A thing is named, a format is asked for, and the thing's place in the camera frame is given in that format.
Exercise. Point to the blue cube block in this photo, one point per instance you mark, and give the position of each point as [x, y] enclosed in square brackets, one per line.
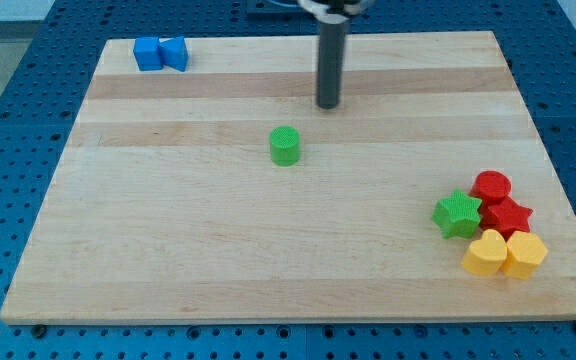
[146, 53]

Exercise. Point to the blue triangle block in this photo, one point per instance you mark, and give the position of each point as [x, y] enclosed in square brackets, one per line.
[174, 53]

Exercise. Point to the yellow hexagon block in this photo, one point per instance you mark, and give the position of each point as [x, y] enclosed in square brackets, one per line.
[525, 253]

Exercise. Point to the green star block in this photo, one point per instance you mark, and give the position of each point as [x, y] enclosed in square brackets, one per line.
[457, 215]

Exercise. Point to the yellow heart block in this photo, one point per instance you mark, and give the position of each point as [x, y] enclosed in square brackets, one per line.
[486, 255]

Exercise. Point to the green cylinder block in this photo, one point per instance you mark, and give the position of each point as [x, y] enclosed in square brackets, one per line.
[284, 146]

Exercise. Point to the red cylinder block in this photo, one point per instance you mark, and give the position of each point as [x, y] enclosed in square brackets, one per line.
[491, 187]

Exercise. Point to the red star block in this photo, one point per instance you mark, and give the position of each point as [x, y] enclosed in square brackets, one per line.
[506, 217]

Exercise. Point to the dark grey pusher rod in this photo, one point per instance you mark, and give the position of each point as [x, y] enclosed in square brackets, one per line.
[332, 32]

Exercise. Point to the wooden board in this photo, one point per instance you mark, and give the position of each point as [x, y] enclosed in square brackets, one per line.
[166, 208]

